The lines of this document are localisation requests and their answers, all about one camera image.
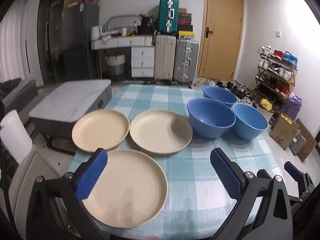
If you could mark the white drawer desk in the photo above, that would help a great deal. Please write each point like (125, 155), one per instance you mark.
(142, 60)

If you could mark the teal checked tablecloth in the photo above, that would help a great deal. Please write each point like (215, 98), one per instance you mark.
(195, 170)

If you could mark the row of scattered shoes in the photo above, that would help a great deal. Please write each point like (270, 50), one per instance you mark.
(232, 87)

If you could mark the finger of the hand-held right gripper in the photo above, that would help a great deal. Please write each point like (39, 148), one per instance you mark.
(291, 168)

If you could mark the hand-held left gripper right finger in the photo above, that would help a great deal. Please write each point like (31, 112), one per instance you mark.
(225, 176)

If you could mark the grey coffee table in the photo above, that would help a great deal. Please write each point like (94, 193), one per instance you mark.
(70, 100)

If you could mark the teal suitcase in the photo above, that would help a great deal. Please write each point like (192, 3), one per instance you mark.
(167, 15)

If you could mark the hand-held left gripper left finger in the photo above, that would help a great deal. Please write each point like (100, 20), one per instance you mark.
(90, 176)

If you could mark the black bag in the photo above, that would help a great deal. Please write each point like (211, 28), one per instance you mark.
(146, 26)

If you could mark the wooden door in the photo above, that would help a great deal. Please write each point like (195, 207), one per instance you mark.
(220, 42)

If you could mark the cream cup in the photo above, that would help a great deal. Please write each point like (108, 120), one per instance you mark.
(124, 32)

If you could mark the printed cardboard box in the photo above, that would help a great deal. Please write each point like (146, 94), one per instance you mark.
(283, 132)

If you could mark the blue bowl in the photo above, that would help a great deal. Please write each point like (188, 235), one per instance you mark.
(220, 95)
(210, 120)
(250, 122)

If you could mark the white cushion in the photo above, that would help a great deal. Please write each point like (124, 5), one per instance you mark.
(13, 135)

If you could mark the stack of dark shoe boxes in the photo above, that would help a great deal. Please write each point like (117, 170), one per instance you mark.
(185, 22)

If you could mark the beige plate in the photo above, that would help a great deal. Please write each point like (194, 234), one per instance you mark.
(100, 130)
(130, 187)
(160, 132)

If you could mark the arched mirror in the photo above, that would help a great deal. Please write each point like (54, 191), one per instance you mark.
(122, 17)

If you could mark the dark glass wardrobe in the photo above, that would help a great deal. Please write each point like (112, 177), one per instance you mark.
(50, 42)

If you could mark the woven laundry basket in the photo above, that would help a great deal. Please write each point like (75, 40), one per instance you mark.
(115, 66)

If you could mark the purple bag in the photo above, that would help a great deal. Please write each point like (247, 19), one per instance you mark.
(292, 107)

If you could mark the grey sofa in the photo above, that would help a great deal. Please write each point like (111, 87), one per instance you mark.
(17, 90)

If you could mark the silver suitcase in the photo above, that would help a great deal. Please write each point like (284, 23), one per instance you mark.
(186, 60)

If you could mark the beige suitcase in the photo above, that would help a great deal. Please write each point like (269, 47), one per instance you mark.
(163, 57)

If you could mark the dark grey fridge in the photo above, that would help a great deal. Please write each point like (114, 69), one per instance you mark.
(77, 42)

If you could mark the metal shoe rack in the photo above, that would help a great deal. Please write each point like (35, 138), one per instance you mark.
(275, 77)

